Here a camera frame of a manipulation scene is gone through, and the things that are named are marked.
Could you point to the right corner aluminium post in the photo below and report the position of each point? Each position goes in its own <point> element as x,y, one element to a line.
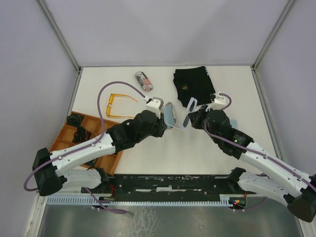
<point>273,33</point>

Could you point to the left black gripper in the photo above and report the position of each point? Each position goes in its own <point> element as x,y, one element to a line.
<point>161,127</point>

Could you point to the corner aluminium post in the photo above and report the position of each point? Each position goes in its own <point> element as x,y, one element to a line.
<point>56,30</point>
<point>273,33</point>

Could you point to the white frame sunglasses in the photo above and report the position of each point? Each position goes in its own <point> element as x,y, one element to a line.
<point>189,109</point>

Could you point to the flag print glasses case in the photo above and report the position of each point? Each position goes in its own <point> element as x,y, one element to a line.
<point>144,82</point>

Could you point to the aluminium frame rail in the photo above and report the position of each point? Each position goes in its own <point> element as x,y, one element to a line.
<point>48,184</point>

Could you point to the orange sunglasses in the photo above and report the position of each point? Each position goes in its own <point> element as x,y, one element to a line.
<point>110,103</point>

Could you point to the left corner aluminium post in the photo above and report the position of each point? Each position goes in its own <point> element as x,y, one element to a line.
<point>56,30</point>

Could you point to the black folded cloth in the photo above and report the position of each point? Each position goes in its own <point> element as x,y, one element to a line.
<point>196,83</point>

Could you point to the black sunglasses in tray middle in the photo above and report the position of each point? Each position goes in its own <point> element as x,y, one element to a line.
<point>81,135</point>

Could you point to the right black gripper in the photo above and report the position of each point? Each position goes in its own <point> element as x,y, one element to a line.
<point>196,116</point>

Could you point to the map print glasses case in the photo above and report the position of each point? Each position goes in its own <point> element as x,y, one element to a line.
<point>167,104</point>

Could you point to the light blue cleaning cloth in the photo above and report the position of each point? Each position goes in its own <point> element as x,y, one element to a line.
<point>168,116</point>

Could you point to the black sunglasses in tray corner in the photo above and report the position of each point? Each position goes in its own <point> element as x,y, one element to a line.
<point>74,120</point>

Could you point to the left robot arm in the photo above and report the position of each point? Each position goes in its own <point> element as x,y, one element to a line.
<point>56,170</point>

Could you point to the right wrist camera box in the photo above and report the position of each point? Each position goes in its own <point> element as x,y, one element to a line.
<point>220,102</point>

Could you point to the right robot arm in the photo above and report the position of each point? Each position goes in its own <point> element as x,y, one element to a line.
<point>241,146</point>

